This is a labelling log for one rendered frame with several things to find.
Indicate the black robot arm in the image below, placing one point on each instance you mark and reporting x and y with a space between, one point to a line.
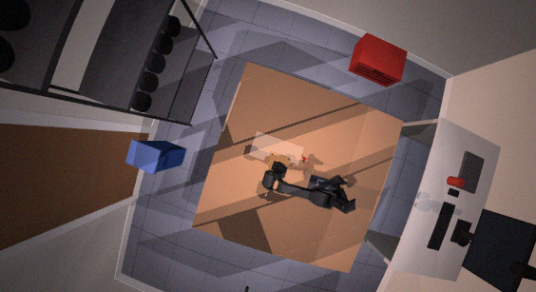
320 197

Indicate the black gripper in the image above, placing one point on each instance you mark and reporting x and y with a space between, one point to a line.
337 181

